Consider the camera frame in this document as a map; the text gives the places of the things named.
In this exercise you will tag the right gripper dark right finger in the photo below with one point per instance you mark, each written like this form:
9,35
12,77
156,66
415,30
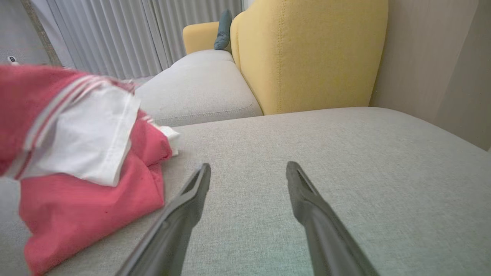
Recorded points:
330,245

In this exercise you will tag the red white basketball jersey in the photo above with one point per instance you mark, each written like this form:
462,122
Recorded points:
88,207

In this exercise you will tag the yellow sofa backrest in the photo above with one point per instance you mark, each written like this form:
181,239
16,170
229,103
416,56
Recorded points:
307,57

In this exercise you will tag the grey pleated curtain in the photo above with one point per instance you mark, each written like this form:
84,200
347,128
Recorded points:
115,34

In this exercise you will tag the small grey sofa seat cushion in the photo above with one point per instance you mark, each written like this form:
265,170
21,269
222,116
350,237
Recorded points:
199,88

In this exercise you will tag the teal throw pillow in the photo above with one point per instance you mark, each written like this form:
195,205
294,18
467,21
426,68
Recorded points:
223,30

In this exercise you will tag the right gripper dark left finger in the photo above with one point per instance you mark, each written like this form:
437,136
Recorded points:
172,237

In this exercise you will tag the yellow sofa armrest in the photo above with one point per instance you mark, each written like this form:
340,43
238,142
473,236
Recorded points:
199,36

